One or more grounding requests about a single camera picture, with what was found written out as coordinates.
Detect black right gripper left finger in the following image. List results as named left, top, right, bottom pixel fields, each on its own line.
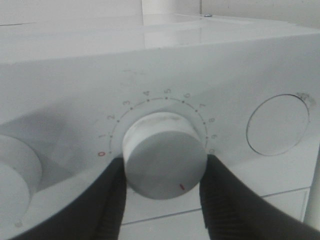
left=15, top=157, right=127, bottom=240

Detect white microwave oven body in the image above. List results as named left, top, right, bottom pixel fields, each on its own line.
left=0, top=14, right=320, bottom=240

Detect round white door button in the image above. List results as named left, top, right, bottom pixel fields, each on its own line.
left=246, top=94, right=310, bottom=157

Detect white dial knob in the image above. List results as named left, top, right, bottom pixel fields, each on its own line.
left=122, top=112, right=207, bottom=200
left=0, top=135, right=42, bottom=228

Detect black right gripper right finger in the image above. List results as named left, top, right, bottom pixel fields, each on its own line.
left=199, top=154, right=320, bottom=240

